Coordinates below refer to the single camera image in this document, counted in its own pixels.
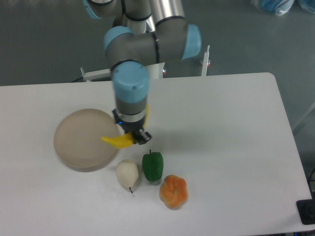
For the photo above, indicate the white right table bracket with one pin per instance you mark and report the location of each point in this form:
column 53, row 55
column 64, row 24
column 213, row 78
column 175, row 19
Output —
column 205, row 62

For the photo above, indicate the blue plastic bag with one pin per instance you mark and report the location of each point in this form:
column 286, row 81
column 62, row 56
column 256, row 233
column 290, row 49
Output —
column 273, row 7

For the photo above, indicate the white toy pear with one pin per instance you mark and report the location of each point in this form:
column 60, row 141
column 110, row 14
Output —
column 127, row 173

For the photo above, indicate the white left table bracket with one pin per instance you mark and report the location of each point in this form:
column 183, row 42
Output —
column 99, row 75

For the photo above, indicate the yellow toy banana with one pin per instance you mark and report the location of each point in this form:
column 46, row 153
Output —
column 125, row 140

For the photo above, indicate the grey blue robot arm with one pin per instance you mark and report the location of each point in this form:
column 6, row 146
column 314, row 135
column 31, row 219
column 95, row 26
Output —
column 129, row 52

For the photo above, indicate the white table bracket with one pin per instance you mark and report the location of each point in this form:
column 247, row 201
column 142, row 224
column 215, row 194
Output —
column 205, row 62
column 99, row 75

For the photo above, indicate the beige round plate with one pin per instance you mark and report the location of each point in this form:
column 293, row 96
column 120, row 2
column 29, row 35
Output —
column 78, row 143

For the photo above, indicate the black device at edge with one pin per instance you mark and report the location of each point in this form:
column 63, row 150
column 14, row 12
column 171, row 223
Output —
column 306, row 209

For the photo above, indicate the orange knotted bread roll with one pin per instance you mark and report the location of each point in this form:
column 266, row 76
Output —
column 173, row 192

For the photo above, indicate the green toy bell pepper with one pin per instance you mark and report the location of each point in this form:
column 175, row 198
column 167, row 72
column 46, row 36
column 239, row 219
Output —
column 152, row 165

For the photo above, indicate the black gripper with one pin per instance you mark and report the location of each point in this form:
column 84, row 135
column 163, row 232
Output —
column 133, row 123

